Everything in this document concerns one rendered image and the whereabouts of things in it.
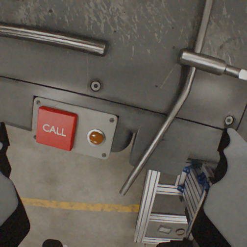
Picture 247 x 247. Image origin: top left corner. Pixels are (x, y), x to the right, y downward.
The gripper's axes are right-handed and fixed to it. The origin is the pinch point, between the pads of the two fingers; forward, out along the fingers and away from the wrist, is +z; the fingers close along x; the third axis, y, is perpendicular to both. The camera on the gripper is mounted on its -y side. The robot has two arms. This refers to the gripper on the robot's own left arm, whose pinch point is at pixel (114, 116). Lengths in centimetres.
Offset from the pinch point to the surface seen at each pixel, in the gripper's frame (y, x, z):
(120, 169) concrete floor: 121, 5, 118
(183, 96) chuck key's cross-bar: 4.0, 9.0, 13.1
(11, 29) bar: -4.2, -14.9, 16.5
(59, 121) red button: 8.8, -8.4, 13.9
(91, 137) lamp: 11.4, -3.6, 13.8
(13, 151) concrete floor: 114, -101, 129
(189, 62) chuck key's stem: -0.5, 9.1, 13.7
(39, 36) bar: -3.1, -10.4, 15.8
